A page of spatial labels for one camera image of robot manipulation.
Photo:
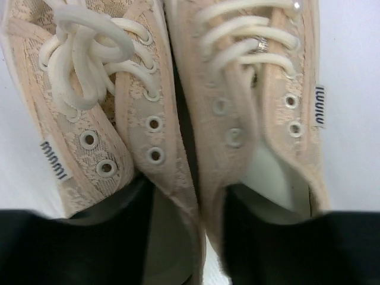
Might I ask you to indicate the beige lace sneaker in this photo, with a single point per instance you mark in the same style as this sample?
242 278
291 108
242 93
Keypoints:
249 71
97 79

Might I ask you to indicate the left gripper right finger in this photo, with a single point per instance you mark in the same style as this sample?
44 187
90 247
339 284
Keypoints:
339 247

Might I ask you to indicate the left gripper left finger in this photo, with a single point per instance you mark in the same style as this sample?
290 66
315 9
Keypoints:
103 244

